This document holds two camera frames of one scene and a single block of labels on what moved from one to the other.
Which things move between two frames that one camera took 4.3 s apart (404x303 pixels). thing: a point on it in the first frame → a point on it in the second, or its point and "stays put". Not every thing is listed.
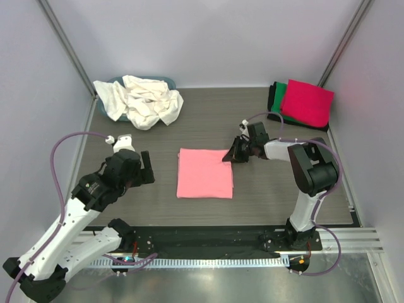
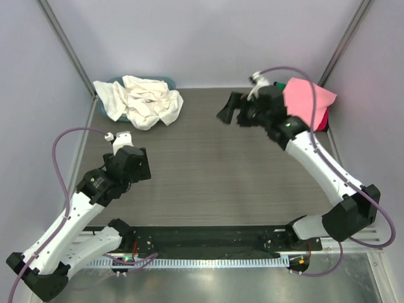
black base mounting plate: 202,240 stays put
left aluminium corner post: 46,7 stays put
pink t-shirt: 202,173 → 298,96
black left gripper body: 134,180 stays put
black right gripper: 234,154 → 226,113
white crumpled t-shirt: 145,101 stays put
